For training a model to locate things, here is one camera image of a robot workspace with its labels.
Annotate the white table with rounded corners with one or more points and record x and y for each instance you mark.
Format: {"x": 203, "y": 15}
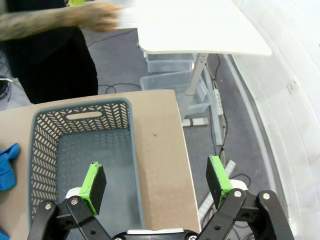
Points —
{"x": 195, "y": 27}

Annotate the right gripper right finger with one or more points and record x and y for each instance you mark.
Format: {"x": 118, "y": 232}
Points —
{"x": 216, "y": 182}

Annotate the person's tattooed right forearm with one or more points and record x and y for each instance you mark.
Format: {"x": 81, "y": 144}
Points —
{"x": 35, "y": 22}

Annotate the person in black t-shirt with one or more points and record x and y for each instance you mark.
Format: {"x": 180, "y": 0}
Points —
{"x": 50, "y": 70}

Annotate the person's right hand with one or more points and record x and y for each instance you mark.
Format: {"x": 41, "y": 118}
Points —
{"x": 97, "y": 17}

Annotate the grey plastic woven basket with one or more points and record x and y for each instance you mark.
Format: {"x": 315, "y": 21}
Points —
{"x": 75, "y": 142}

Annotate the white power strip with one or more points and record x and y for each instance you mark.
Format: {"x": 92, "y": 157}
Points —
{"x": 218, "y": 102}

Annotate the neon yellow fabric piece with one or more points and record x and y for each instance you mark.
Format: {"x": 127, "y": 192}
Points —
{"x": 76, "y": 2}

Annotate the blue shirt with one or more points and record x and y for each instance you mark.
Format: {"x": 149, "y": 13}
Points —
{"x": 7, "y": 167}
{"x": 3, "y": 236}

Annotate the white paper sheet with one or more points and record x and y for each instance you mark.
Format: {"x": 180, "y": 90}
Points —
{"x": 128, "y": 17}

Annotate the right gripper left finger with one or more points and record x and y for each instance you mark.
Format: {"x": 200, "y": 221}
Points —
{"x": 93, "y": 185}

